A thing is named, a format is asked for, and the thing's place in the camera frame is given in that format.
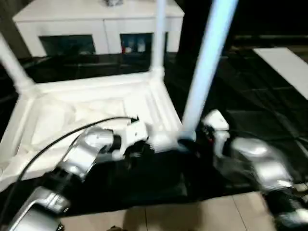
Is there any white plastic table leg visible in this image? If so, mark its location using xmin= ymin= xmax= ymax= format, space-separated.
xmin=149 ymin=0 xmax=167 ymax=77
xmin=177 ymin=0 xmax=239 ymax=145
xmin=0 ymin=33 xmax=34 ymax=93

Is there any white plastic table top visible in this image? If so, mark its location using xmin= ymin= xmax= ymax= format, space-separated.
xmin=0 ymin=67 xmax=191 ymax=191

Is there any black mat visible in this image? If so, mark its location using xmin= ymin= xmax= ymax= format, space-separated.
xmin=0 ymin=51 xmax=308 ymax=215

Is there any small red white figure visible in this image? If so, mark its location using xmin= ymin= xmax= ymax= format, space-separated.
xmin=121 ymin=39 xmax=133 ymax=53

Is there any white sheet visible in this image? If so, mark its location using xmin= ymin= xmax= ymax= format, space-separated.
xmin=254 ymin=47 xmax=308 ymax=101

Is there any white cabinet with glass doors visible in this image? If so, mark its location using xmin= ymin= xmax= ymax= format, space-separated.
xmin=13 ymin=0 xmax=185 ymax=57

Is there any grey crumpled bundle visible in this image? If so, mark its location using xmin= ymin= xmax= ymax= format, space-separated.
xmin=103 ymin=0 xmax=125 ymax=7

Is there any grey curtain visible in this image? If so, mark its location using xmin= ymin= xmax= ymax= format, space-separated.
xmin=0 ymin=0 xmax=32 ymax=58

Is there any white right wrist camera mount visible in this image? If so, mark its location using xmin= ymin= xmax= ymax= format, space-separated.
xmin=202 ymin=109 xmax=231 ymax=158

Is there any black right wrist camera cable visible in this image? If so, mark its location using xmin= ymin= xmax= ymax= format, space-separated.
xmin=226 ymin=129 xmax=301 ymax=143

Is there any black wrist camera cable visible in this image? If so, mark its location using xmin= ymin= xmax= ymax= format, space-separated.
xmin=226 ymin=129 xmax=301 ymax=143
xmin=4 ymin=116 xmax=140 ymax=217

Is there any black left wrist camera cable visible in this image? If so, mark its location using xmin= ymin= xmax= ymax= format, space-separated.
xmin=4 ymin=116 xmax=140 ymax=217

